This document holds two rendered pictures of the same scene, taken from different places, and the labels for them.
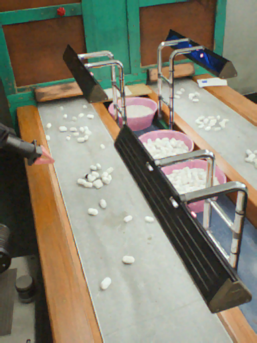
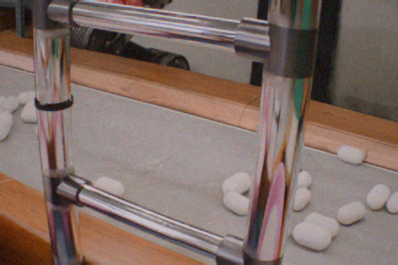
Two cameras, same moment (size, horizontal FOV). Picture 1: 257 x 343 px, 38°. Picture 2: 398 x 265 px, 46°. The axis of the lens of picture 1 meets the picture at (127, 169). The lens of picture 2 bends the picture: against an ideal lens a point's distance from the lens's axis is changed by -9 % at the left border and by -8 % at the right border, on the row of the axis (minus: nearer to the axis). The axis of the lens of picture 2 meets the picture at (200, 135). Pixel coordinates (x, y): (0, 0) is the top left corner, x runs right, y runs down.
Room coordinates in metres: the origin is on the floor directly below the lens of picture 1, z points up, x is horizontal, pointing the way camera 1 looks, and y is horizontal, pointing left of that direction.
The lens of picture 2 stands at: (1.86, -0.15, 1.01)
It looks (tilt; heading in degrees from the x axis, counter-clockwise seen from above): 24 degrees down; 133
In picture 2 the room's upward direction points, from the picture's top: 4 degrees clockwise
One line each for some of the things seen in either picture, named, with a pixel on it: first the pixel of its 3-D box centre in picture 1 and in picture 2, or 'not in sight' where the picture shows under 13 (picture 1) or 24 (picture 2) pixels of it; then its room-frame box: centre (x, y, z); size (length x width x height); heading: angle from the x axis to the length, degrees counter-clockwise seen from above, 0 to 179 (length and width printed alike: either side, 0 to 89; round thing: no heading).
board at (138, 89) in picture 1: (121, 92); not in sight; (2.08, 0.00, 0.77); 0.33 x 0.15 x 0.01; 105
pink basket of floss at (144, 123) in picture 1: (133, 114); not in sight; (1.87, -0.06, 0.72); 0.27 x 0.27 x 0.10
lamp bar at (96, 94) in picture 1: (81, 69); not in sight; (1.63, 0.17, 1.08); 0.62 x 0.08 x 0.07; 15
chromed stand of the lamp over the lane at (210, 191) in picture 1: (193, 239); not in sight; (0.71, -0.16, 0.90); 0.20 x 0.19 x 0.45; 15
